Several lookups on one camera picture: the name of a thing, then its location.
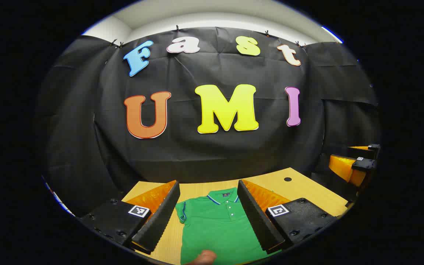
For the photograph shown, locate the colourful printed sheets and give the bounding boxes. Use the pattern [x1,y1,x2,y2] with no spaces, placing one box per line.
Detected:
[43,177,74,216]

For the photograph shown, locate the black backdrop cloth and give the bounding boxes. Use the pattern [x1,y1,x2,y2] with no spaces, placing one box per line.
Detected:
[35,26,382,218]

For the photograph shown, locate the green polo T-shirt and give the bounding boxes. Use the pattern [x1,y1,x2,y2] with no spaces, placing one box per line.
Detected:
[175,187,280,265]

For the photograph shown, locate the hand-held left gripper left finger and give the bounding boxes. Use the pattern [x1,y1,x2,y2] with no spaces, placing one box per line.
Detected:
[79,180,181,255]

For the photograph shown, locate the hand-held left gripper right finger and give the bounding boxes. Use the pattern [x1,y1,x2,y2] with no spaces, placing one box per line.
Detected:
[237,179,338,254]

